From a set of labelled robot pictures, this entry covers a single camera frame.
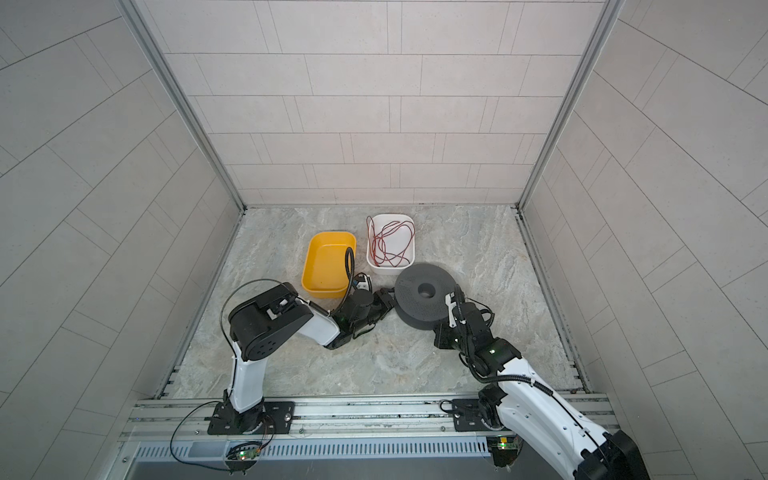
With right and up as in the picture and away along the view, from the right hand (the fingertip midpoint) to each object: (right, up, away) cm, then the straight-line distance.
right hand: (432, 330), depth 82 cm
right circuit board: (+15, -22, -14) cm, 30 cm away
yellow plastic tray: (-33, +16, +17) cm, 41 cm away
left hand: (-6, +8, +8) cm, 13 cm away
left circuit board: (-44, -22, -18) cm, 52 cm away
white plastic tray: (-14, +16, +12) cm, 24 cm away
